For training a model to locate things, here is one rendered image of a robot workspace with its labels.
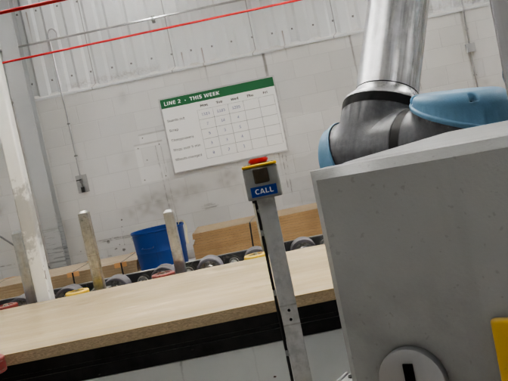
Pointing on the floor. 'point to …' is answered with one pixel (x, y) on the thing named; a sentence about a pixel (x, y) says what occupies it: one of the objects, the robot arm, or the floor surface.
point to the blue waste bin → (157, 246)
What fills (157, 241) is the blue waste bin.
